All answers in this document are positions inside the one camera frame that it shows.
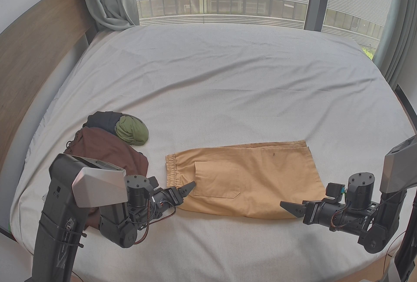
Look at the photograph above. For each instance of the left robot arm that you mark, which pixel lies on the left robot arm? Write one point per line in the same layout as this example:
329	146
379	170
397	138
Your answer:
94	186

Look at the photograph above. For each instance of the bed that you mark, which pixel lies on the bed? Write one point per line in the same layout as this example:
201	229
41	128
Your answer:
247	78

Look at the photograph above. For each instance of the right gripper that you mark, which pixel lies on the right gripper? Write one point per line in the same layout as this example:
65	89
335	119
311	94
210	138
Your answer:
321	214

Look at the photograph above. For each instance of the green garment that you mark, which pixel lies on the green garment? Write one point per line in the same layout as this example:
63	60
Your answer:
133	130

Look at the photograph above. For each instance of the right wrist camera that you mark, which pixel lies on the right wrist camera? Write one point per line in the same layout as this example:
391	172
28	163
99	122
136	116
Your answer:
334	191

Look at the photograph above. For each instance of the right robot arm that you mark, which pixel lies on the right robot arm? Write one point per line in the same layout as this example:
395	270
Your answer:
397	170

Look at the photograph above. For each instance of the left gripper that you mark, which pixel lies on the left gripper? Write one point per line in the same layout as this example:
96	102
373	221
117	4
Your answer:
166	199

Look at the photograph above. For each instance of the tan shorts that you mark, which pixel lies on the tan shorts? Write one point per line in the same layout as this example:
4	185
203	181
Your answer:
260	176

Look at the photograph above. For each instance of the brown garment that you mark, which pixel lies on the brown garment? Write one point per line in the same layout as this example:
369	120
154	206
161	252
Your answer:
104	150

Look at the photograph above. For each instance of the black garment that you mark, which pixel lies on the black garment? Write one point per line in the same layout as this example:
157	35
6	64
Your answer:
101	121

